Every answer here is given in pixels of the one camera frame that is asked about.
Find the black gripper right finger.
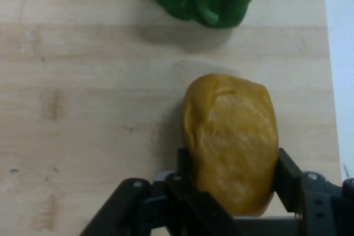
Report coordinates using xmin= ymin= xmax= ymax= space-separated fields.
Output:
xmin=273 ymin=147 xmax=354 ymax=236

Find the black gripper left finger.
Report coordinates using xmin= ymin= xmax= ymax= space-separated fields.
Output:
xmin=79 ymin=147 xmax=239 ymax=236

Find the brown yellow potato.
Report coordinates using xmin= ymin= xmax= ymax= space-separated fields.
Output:
xmin=181 ymin=72 xmax=279 ymax=217

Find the wooden cutting board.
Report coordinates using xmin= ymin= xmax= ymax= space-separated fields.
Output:
xmin=0 ymin=0 xmax=341 ymax=236

